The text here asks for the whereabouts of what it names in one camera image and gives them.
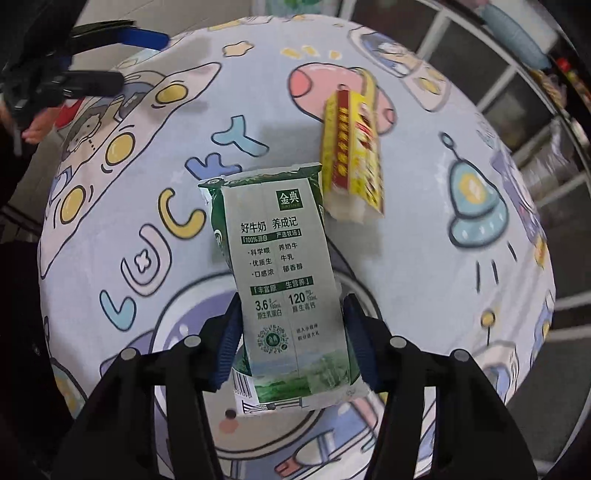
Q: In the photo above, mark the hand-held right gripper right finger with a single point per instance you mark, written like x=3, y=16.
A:
x=358, y=337

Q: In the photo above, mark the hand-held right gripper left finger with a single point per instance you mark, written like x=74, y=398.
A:
x=228, y=341

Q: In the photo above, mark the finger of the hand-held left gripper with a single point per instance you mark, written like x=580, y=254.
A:
x=134, y=37
x=97, y=83

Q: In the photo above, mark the green milk carton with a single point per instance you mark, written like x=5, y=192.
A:
x=281, y=277

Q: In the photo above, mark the person's left hand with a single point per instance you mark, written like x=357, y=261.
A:
x=40, y=128

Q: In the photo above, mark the cartoon printed tablecloth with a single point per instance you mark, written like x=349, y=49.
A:
x=415, y=277

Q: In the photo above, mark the yellow red cardboard box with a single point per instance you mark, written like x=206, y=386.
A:
x=351, y=161

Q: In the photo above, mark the row of condiment bottles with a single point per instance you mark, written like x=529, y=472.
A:
x=570, y=78

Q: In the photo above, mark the blue plastic basin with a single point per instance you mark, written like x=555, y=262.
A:
x=517, y=32

